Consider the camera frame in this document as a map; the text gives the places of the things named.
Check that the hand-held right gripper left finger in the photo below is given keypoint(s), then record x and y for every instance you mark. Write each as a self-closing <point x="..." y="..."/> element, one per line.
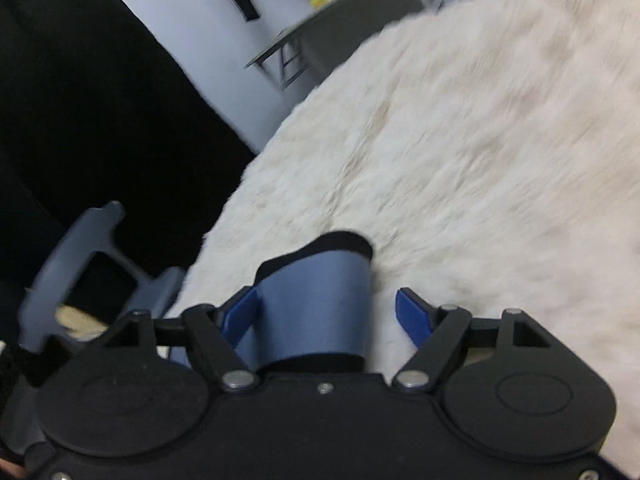
<point x="240" y="320"/>

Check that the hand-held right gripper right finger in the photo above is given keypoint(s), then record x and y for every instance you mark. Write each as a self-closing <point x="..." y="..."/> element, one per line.
<point x="412" y="317"/>

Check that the black garment with grey-blue patches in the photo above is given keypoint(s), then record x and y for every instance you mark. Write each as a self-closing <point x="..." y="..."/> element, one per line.
<point x="320" y="305"/>

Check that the grey plastic chair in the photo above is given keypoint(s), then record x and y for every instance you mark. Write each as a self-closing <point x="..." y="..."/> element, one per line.
<point x="60" y="270"/>

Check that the white fluffy blanket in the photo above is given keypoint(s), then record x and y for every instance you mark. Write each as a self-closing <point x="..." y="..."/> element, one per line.
<point x="475" y="135"/>

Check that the black curtain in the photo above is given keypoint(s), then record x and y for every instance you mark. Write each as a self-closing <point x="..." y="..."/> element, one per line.
<point x="100" y="110"/>

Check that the grey folding desk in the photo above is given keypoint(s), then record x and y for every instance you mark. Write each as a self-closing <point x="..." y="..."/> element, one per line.
<point x="350" y="20"/>

